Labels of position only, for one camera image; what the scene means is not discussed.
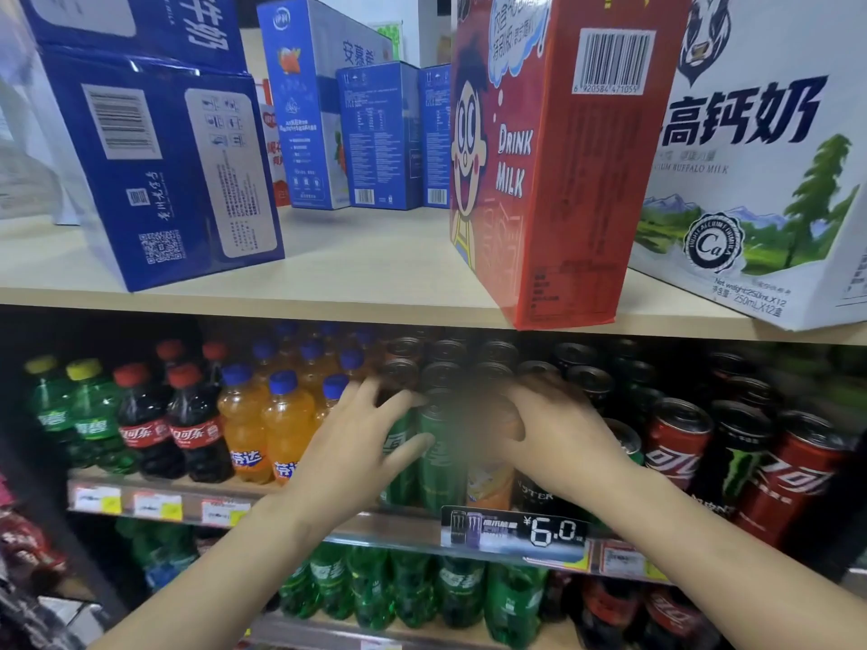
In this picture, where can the person's right hand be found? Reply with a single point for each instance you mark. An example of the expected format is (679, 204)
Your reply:
(569, 446)

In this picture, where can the person's left hand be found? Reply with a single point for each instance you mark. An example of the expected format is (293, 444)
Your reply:
(338, 460)

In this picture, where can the person's right thumb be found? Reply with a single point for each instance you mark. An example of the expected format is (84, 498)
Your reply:
(506, 433)

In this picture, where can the person's left thumb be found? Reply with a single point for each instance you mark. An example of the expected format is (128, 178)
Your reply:
(408, 454)

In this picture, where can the green soda can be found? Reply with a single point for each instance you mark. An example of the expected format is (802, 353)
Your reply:
(399, 480)
(444, 473)

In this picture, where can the orange soda can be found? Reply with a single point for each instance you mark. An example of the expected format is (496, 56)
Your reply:
(491, 487)

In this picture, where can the person's right forearm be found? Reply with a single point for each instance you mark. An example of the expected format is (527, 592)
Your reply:
(718, 568)

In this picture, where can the person's left forearm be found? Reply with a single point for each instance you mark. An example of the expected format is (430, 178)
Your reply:
(223, 575)

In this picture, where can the black energy drink can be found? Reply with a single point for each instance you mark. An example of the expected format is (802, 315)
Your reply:
(535, 497)

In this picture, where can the group of brown-top drink cans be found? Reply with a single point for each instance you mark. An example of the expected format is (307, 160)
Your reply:
(447, 362)

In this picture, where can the black price sign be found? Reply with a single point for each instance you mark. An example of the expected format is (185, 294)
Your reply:
(515, 534)

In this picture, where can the green can silver top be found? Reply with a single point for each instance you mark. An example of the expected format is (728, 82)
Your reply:
(624, 439)

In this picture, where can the row of large green bottles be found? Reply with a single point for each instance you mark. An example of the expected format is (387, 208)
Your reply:
(413, 588)

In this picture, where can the row of orange soda bottles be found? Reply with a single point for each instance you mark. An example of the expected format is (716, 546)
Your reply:
(250, 426)

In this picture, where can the red cola can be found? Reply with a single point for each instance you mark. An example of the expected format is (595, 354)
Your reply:
(677, 446)
(789, 473)

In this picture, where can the white yellow price label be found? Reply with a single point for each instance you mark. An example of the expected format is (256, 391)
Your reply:
(630, 560)
(97, 500)
(225, 514)
(158, 507)

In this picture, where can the group of dark cans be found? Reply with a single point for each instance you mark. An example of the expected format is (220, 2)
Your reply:
(677, 372)

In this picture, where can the wooden shelf board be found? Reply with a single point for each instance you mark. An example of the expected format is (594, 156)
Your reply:
(366, 263)

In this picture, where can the cola bottle red cap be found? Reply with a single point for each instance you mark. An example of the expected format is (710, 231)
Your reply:
(214, 355)
(169, 350)
(145, 433)
(200, 433)

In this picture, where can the large cola bottles row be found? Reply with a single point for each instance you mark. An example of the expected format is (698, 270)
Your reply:
(630, 616)

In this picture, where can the black energy can green logo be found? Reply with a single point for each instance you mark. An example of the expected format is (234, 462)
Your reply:
(735, 460)

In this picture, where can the red cartoon milk carton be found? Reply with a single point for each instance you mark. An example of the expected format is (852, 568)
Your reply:
(555, 169)

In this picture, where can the small blue drink carton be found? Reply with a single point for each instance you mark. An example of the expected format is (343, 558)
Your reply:
(379, 135)
(435, 135)

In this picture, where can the green soda bottle yellow cap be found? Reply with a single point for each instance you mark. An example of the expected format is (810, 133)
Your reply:
(98, 426)
(49, 412)

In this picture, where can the red white carton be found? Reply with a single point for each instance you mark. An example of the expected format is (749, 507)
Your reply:
(276, 162)

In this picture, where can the tall blue white yogurt carton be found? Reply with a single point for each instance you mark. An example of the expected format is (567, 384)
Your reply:
(301, 108)

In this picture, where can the large blue milk carton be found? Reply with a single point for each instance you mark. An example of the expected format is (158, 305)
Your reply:
(169, 175)

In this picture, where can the white cow milk carton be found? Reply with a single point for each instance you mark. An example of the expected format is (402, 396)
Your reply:
(765, 162)

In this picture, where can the red snack packets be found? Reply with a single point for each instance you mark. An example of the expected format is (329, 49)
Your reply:
(24, 555)

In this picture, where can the clear plastic bag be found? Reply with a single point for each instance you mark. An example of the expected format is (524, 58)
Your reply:
(27, 128)

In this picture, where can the blue milk carton white print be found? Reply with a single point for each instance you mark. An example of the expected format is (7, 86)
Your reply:
(135, 23)

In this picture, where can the metal shelf edge rail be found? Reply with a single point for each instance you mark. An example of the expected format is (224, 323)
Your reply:
(393, 527)

